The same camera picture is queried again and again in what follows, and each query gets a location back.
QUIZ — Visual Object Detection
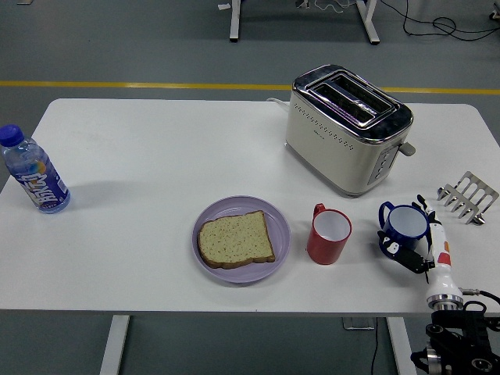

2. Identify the black cable under table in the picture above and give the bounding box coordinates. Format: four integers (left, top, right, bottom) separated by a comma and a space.
370, 316, 380, 375

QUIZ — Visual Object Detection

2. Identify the purple round plate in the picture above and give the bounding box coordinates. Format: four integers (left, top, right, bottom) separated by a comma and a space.
191, 195, 292, 285

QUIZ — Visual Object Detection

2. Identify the blue enamel cup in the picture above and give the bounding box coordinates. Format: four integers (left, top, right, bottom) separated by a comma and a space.
377, 201, 430, 259

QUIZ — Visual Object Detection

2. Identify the white floor cable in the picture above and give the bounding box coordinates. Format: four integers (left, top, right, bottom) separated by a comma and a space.
314, 0, 355, 13

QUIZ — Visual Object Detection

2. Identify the cream and chrome toaster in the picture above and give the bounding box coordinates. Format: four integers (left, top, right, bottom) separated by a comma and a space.
284, 63, 417, 198

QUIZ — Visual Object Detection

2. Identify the metal toast rack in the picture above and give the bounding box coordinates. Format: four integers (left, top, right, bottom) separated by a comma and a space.
436, 170, 500, 227

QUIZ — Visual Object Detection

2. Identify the slice of bread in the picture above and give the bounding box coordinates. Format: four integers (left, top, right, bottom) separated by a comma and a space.
197, 209, 277, 270

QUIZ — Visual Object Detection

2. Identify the white background desk leg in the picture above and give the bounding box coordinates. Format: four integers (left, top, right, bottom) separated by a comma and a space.
229, 0, 243, 43
355, 0, 381, 45

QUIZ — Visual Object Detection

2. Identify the grey floor socket plate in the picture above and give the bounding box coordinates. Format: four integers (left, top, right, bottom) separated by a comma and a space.
342, 316, 376, 331

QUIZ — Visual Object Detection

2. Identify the blue-capped drink bottle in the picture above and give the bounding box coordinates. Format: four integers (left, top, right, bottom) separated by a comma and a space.
0, 123, 72, 215

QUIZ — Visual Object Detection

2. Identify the black floor cable loop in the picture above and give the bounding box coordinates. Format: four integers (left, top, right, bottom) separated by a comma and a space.
380, 0, 500, 41

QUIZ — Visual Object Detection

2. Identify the red enamel cup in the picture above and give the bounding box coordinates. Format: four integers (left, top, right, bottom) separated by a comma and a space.
306, 202, 353, 266

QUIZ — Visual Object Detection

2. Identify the white table leg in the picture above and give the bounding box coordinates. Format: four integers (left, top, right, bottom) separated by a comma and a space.
386, 316, 418, 375
98, 314, 131, 375

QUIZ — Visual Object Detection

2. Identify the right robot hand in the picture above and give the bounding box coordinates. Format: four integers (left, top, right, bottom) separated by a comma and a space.
377, 194, 464, 301

